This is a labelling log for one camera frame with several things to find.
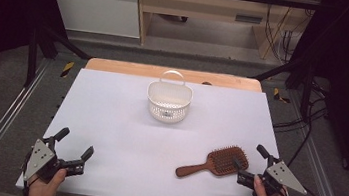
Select person's left hand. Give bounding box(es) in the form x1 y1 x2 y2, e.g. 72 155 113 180
26 164 68 196

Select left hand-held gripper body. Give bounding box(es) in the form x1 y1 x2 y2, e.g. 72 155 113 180
20 133 89 189

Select brown wooden hairbrush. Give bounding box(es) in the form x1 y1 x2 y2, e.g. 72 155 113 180
174 138 252 186

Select light wooden desk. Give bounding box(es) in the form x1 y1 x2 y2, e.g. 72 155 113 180
128 0 324 67

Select black slanted frame strut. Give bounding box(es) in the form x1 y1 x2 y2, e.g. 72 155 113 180
24 23 95 95
246 50 317 123

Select black floor cables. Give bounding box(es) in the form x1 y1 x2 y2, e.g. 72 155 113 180
268 75 334 170

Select wooden table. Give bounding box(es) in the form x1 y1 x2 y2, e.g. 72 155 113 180
84 56 265 93

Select hanging desk cables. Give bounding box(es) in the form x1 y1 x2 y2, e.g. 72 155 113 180
259 0 316 67

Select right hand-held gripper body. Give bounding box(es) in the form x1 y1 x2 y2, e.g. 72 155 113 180
234 155 311 196

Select white perforated plastic basket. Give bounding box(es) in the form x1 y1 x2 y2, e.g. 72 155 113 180
144 67 197 127

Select aluminium floor rail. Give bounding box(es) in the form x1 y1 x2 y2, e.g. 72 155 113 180
275 88 349 196
0 52 52 196

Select white cabinet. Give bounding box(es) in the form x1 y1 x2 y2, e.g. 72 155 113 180
36 0 145 39

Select yellow black floor tape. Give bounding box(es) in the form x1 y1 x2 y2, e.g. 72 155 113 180
272 87 292 105
59 60 75 79

